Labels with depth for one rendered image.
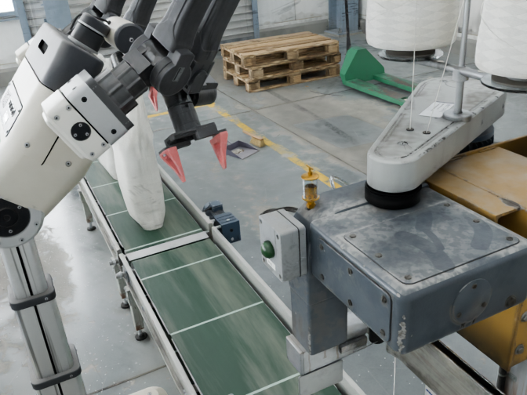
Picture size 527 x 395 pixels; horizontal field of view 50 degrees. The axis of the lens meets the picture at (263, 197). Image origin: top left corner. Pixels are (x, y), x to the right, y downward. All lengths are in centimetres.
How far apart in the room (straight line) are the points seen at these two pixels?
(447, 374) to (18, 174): 91
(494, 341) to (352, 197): 37
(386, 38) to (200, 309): 151
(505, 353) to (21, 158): 99
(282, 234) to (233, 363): 123
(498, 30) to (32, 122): 86
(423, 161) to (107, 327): 227
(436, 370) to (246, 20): 827
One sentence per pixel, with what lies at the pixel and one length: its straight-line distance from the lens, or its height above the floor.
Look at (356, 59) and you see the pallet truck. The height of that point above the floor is 28.
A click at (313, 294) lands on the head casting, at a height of 120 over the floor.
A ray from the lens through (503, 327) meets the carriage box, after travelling 105.
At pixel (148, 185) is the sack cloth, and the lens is 283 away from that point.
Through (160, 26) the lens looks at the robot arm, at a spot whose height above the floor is 159.
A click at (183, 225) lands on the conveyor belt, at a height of 38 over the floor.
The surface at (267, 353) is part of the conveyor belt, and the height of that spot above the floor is 38.
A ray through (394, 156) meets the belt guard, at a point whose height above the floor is 142.
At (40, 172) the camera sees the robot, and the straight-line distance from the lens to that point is 126.
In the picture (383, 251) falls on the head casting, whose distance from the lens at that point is 79.
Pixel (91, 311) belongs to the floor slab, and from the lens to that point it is 309.
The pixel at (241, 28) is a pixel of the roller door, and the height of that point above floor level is 28.
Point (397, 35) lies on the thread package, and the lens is 104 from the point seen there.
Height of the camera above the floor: 175
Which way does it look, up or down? 26 degrees down
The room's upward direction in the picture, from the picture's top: 4 degrees counter-clockwise
